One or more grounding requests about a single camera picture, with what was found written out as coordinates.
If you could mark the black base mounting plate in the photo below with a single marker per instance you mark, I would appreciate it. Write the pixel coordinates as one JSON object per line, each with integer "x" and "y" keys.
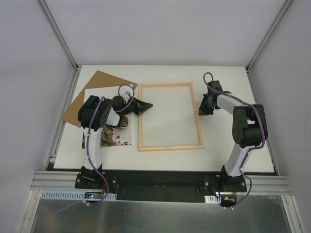
{"x": 162, "y": 186}

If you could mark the right white cable duct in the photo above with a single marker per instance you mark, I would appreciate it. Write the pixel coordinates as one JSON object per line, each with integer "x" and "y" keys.
{"x": 212, "y": 199}

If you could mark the aluminium front rail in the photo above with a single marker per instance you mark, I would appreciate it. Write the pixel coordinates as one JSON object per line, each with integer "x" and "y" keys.
{"x": 54, "y": 180}

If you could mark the aluminium corner post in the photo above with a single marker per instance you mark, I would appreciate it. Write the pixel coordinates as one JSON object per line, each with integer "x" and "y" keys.
{"x": 272, "y": 28}
{"x": 56, "y": 30}

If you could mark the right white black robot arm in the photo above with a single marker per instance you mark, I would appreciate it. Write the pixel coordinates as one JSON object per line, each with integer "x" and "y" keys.
{"x": 249, "y": 131}

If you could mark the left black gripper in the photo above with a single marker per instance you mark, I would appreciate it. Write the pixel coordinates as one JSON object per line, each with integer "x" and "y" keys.
{"x": 139, "y": 108}

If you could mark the clear acrylic sheet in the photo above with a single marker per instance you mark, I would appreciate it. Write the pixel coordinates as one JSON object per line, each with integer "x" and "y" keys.
{"x": 168, "y": 116}

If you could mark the left white cable duct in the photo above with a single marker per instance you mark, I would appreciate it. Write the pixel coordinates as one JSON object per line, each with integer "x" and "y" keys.
{"x": 77, "y": 195}

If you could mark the brown backing board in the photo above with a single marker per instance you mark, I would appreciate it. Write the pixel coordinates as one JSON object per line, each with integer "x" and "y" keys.
{"x": 98, "y": 80}

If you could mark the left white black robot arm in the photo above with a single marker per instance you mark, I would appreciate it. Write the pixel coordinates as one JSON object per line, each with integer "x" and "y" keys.
{"x": 94, "y": 114}

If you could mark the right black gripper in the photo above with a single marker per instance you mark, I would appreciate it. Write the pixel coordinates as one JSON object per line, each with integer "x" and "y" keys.
{"x": 207, "y": 103}

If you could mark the landscape photo print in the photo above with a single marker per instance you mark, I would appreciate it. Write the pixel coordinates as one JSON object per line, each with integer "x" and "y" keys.
{"x": 118, "y": 131}

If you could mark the white cable duct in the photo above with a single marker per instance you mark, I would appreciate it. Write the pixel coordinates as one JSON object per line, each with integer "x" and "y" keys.
{"x": 77, "y": 195}
{"x": 212, "y": 199}

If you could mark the light wooden picture frame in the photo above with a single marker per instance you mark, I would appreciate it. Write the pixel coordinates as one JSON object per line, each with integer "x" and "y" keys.
{"x": 194, "y": 111}

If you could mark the left aluminium corner post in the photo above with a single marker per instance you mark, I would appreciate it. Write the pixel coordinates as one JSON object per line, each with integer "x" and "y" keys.
{"x": 56, "y": 30}

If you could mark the right aluminium corner post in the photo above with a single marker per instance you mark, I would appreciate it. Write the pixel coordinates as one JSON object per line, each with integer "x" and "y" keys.
{"x": 272, "y": 28}

